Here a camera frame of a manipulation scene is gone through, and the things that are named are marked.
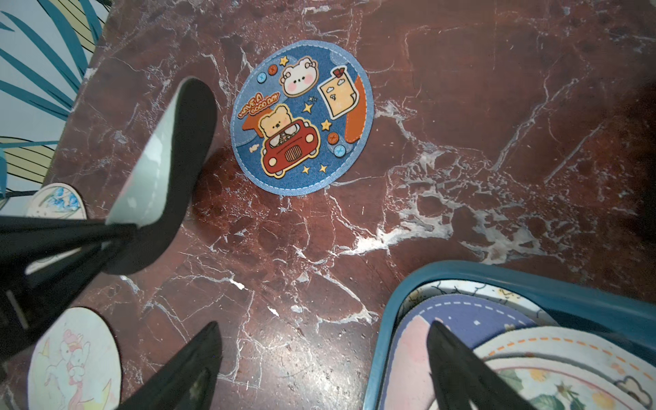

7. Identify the blue denim bears coaster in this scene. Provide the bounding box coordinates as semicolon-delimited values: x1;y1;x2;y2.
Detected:
230;40;374;196

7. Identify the beige doodle coaster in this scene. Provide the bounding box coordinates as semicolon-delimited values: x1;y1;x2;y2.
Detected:
24;183;88;275

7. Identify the teal plastic storage tray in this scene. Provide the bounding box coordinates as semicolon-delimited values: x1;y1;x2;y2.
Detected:
362;261;655;409

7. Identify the rose flower coaster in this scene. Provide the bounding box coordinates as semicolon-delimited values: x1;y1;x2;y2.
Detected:
484;357;647;409

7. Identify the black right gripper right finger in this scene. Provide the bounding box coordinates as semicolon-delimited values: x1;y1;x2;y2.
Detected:
426;321;534;410

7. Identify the purple bunny planet coaster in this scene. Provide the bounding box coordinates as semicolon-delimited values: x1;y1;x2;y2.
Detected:
379;294;536;409

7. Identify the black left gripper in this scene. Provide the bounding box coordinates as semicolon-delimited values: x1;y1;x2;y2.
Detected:
1;216;137;360

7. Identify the pale pink cat coaster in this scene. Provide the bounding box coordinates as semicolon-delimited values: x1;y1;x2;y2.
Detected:
27;307;122;409

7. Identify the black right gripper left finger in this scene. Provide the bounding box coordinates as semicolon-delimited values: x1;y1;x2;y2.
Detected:
119;321;222;409

